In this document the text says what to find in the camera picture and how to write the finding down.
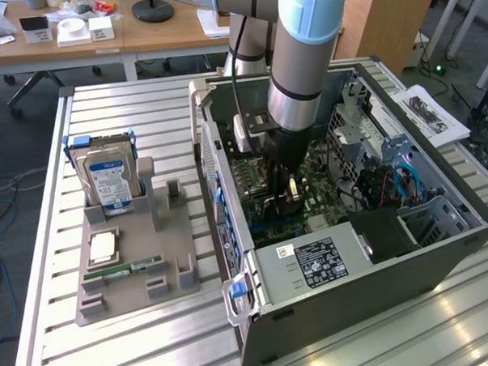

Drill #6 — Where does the white floor cable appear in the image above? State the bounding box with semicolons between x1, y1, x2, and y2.
0;166;48;193

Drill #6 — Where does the silver chipset heatsink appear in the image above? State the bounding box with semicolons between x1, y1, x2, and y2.
308;215;332;232

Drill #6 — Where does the open grey PC case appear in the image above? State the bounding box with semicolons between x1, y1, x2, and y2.
187;57;488;366

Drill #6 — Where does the CPU socket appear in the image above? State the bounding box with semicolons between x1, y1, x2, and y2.
251;154;270;188

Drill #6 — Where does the red and white packet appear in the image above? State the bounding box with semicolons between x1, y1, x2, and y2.
92;0;119;16

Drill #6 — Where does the black connector wire bundle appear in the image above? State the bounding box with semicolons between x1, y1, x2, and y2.
354;168;396;208

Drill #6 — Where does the plain white box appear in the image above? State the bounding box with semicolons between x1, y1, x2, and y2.
87;15;116;43

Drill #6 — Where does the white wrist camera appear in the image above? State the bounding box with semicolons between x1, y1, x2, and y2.
231;110;280;155

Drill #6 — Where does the wooden cabinet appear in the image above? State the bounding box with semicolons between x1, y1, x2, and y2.
333;0;445;81

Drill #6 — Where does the silver CPU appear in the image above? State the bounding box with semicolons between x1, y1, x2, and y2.
87;232;120;266

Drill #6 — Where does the low profile graphics card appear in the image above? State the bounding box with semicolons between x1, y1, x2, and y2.
244;188;308;227

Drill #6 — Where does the printed paper stack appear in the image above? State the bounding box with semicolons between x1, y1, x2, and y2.
391;82;473;149

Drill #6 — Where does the metal disk bay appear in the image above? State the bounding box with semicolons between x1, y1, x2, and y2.
398;195;470;246

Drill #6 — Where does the hard disk drive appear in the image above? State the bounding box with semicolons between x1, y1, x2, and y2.
62;130;143;219

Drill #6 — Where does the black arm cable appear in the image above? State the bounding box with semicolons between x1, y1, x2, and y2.
228;15;253;118

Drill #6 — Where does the blue data wire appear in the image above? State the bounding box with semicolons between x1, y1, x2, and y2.
391;162;427;208

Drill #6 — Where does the blue floor cable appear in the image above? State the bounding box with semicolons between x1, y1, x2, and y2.
0;192;24;348

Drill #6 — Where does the black stand with cables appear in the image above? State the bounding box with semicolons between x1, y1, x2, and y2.
452;81;488;167

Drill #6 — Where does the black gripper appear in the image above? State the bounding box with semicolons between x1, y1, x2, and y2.
265;126;311;198

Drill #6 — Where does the black round lamp base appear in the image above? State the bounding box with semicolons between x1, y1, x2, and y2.
131;0;176;25

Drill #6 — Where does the grey power supply unit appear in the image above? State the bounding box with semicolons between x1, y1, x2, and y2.
252;221;374;309

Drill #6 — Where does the black chair base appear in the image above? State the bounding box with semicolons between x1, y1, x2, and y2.
3;66;104;120

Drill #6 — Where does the white box black lid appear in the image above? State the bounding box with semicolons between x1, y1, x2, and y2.
19;15;53;45

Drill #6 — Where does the perforated metal drive cage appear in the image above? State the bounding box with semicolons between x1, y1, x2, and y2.
325;99;390;180

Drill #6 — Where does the white box red button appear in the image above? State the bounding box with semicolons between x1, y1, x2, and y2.
409;32;431;70

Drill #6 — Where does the grey parts rack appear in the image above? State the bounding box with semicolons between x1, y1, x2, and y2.
67;155;203;327

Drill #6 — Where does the white document stack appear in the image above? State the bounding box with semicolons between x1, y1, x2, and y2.
197;7;231;39

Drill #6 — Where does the white tape roll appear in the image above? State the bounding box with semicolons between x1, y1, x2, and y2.
59;18;86;36

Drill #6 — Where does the white square tray box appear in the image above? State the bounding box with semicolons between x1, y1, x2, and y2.
54;17;93;49

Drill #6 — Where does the white table frame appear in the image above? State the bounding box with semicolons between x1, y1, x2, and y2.
420;0;488;93

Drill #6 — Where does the green RAM stick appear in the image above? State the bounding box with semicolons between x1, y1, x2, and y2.
83;255;163;281

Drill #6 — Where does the green motherboard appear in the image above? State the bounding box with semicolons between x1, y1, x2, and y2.
225;129;353;249

